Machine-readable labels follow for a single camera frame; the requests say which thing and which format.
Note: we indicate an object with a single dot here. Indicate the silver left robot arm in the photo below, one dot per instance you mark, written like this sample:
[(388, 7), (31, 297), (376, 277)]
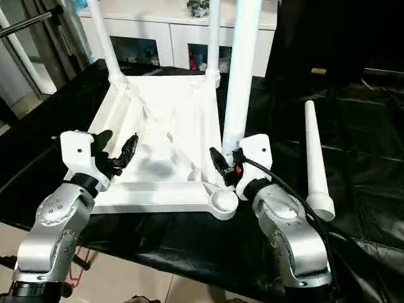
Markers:
[(57, 221)]

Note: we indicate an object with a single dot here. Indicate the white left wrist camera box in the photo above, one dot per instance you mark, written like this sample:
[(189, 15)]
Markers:
[(75, 148)]

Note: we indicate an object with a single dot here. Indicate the white sideboard cabinet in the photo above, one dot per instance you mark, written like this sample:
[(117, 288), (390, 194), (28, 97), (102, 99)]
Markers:
[(142, 28)]

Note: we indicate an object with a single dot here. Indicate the white plastic table leg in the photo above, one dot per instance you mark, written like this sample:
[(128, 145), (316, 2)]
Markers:
[(243, 79), (105, 41), (315, 158), (214, 41)]

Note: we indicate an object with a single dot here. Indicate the white plastic table top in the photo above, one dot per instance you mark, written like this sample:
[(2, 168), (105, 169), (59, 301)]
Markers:
[(158, 126)]

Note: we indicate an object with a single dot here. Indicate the small yellow label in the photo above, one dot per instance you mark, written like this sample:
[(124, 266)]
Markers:
[(319, 70)]

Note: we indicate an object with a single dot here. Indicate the red and white bottle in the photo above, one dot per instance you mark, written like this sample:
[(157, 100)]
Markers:
[(193, 63)]

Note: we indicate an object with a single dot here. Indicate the white round pipe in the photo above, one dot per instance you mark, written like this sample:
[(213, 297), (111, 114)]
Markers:
[(28, 57)]

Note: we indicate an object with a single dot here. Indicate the grey flat bar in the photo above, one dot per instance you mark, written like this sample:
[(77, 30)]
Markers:
[(385, 72)]

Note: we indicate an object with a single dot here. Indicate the black plastic mat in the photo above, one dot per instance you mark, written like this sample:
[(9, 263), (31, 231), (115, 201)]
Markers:
[(189, 246)]

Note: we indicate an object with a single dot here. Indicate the clear bag of dark items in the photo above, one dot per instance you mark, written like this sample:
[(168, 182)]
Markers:
[(198, 8)]

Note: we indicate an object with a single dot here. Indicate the grey metal pole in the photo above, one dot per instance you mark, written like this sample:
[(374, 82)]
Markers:
[(28, 24)]

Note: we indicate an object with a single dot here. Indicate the grey brown curtain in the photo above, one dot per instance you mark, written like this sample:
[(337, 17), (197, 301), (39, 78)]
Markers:
[(53, 47)]

